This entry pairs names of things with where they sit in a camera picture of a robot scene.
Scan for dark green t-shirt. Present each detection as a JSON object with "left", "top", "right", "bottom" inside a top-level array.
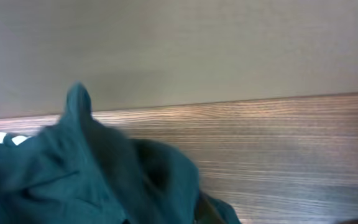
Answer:
[{"left": 0, "top": 83, "right": 239, "bottom": 224}]

